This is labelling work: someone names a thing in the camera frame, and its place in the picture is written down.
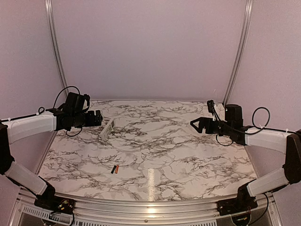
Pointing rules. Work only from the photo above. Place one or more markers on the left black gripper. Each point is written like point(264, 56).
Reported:
point(91, 121)

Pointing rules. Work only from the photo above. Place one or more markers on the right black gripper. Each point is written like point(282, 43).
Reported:
point(202, 120)

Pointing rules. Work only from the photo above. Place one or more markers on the white remote control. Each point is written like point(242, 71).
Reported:
point(108, 128)

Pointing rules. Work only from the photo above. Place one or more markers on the black AAA battery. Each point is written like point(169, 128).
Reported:
point(113, 169)

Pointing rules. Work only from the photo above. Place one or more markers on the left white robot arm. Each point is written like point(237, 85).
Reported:
point(73, 113)

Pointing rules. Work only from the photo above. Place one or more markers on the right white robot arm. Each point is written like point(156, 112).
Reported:
point(284, 141)

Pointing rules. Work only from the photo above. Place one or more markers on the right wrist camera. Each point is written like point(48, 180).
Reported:
point(210, 106)

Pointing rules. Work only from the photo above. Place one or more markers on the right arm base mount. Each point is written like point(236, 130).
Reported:
point(233, 206)

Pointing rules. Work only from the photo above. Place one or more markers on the right aluminium frame post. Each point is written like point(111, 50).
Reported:
point(240, 51)

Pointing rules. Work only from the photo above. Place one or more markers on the aluminium frame post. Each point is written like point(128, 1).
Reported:
point(240, 51)
point(55, 46)

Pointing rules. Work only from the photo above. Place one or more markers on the front aluminium rail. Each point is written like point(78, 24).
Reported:
point(101, 212)

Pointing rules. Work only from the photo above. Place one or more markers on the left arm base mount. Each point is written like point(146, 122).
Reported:
point(57, 204)

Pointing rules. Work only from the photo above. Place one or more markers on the left aluminium frame post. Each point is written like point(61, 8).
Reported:
point(55, 46)

